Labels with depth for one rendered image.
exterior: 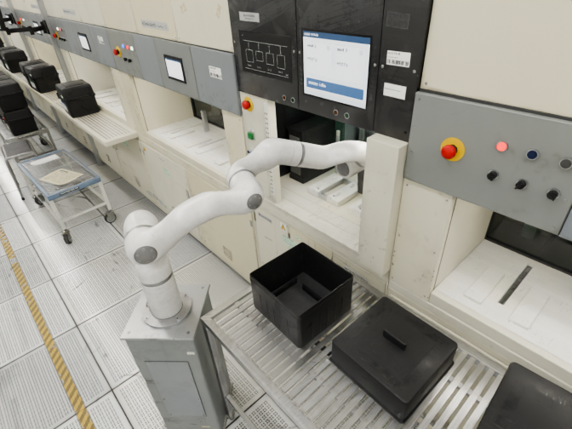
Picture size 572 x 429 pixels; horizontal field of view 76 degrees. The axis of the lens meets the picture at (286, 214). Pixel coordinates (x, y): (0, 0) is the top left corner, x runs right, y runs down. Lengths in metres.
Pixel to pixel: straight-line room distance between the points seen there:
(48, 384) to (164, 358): 1.12
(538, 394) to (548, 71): 0.74
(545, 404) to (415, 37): 0.95
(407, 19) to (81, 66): 3.71
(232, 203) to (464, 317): 0.88
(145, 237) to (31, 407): 1.53
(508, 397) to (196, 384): 1.15
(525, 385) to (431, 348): 0.29
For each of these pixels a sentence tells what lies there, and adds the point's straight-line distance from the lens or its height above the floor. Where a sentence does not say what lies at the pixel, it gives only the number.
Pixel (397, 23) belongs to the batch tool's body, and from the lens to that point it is 1.16.
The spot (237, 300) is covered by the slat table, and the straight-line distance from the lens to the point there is 1.54.
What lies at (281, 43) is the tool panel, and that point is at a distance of 1.49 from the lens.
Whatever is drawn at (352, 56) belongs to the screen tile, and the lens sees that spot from 1.27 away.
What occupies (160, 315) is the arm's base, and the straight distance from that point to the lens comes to 1.53.
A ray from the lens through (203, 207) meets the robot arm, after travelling 1.28.
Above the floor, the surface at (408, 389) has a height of 0.86.
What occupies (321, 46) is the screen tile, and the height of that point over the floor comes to 1.64.
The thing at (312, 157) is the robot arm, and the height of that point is 1.30.
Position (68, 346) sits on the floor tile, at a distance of 2.74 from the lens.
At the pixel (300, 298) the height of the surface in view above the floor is 0.77.
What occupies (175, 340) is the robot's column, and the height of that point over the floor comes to 0.74.
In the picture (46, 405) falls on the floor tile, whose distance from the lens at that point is 2.54.
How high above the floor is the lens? 1.88
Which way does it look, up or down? 35 degrees down
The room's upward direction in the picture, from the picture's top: 3 degrees counter-clockwise
